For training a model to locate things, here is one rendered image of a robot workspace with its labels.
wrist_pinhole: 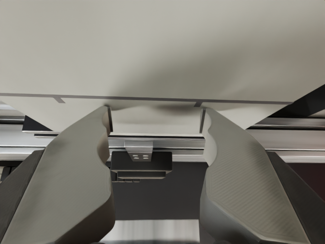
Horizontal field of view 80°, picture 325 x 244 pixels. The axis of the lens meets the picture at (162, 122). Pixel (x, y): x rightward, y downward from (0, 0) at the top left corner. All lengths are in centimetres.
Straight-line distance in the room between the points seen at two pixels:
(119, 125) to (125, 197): 55
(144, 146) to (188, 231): 10
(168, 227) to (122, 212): 51
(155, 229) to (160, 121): 10
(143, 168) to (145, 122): 24
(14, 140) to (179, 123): 43
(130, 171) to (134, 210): 32
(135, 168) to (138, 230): 20
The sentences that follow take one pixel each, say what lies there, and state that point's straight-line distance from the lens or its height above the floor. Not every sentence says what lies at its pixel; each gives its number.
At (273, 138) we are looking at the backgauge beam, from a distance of 54.
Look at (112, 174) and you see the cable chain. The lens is 58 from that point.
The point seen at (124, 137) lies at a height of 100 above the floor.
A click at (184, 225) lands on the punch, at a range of 21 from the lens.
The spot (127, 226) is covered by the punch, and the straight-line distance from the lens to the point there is 21.
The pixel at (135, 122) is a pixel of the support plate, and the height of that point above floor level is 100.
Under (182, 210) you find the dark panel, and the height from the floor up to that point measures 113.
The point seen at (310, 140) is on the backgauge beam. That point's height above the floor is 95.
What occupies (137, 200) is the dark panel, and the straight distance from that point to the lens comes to 71.
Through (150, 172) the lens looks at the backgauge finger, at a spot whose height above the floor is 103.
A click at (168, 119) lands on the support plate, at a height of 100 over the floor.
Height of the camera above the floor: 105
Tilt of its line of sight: 18 degrees down
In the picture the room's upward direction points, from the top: 180 degrees clockwise
